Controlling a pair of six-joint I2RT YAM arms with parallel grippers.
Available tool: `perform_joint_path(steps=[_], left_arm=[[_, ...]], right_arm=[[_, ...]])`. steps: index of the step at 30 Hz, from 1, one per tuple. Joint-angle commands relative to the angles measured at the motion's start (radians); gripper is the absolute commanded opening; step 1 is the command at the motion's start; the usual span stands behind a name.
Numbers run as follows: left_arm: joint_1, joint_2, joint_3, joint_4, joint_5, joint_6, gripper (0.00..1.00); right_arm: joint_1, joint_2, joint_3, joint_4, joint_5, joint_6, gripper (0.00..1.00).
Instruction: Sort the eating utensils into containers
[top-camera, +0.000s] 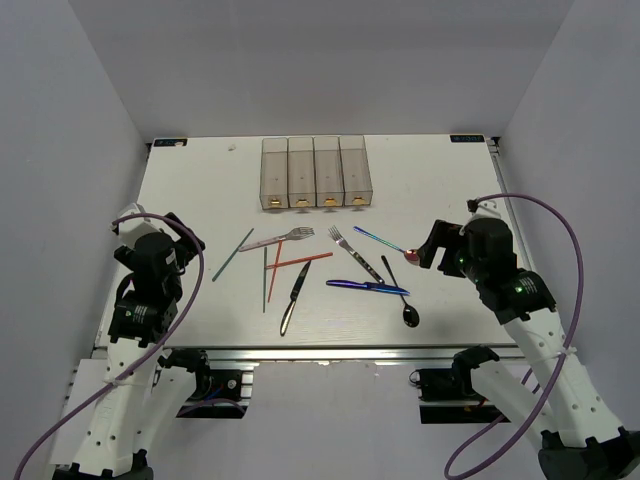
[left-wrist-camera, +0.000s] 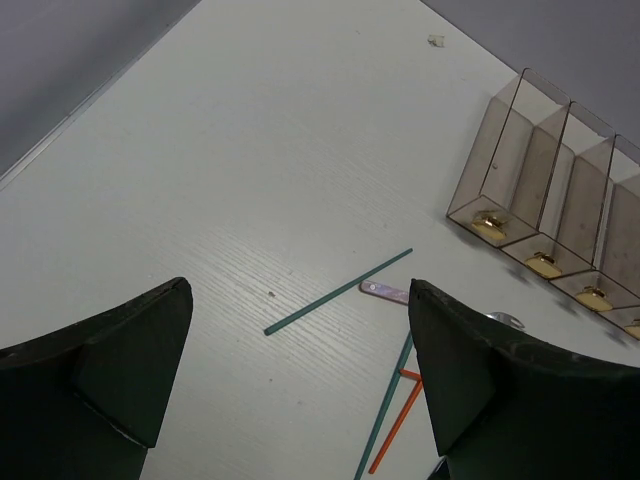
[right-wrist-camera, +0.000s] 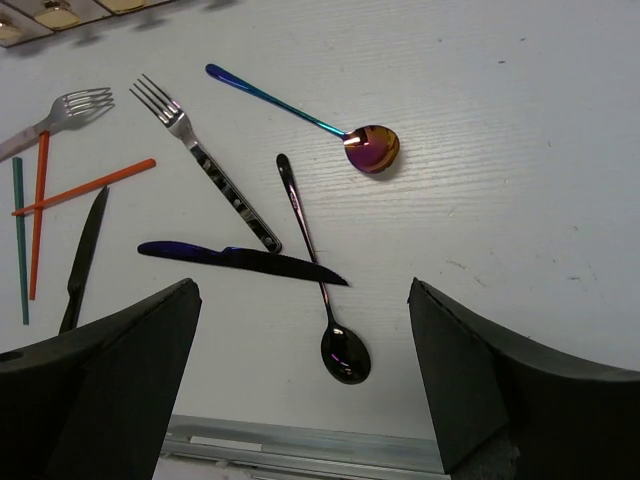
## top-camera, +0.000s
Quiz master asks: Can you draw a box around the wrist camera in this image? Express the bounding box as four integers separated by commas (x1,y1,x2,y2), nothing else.
110,203,161,249
467,199,501,222

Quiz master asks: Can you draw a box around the blue iridescent spoon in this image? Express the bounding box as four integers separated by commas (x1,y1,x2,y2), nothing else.
353,226,420,265

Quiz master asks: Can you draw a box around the green chopstick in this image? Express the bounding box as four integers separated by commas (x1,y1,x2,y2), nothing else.
211,227,255,282
262,246,268,314

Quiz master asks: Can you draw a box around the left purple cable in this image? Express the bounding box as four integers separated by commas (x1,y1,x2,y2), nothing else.
9,213,206,480

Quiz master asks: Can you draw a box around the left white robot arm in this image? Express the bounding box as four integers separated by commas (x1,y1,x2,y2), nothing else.
53,207,212,479

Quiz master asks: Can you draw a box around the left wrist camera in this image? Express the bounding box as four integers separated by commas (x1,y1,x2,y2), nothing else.
110,203,161,249

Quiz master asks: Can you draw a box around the silver fork with holes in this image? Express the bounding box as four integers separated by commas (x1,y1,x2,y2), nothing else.
328,226,385,284

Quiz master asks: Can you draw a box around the blue iridescent knife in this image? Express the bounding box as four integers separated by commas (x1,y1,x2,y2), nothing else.
326,280,410,296

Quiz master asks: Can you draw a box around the purple cable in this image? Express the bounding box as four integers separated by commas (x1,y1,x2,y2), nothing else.
9,213,206,480
443,193,585,479

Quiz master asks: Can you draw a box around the aluminium table rail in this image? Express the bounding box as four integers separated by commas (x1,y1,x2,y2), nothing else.
92,344,526,364

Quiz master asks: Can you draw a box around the left table label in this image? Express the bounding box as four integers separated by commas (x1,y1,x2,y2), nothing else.
153,138,188,148

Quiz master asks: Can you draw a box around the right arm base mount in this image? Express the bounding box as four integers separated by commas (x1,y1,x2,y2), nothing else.
408,368,508,425

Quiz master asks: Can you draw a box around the black spoon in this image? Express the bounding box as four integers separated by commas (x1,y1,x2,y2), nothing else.
381,255,420,328

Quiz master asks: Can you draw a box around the right table label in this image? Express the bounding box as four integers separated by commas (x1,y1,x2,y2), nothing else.
449,134,485,143

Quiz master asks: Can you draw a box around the pink handled fork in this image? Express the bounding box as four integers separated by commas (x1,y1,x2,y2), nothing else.
239,227,315,252

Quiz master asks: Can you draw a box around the black table knife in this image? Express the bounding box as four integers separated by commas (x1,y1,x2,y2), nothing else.
279,260,312,337

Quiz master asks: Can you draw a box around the steep orange chopstick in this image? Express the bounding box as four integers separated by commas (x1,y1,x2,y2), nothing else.
267,240,284,303

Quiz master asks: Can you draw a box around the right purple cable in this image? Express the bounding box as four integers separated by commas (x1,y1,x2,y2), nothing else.
443,193,585,479

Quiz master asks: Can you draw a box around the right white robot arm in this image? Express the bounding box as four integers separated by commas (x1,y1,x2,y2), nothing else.
417,218,639,479

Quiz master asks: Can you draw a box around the table label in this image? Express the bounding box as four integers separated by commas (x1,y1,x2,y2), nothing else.
153,138,188,148
449,134,485,143

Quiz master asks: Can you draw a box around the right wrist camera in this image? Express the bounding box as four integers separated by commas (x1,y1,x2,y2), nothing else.
467,199,501,222

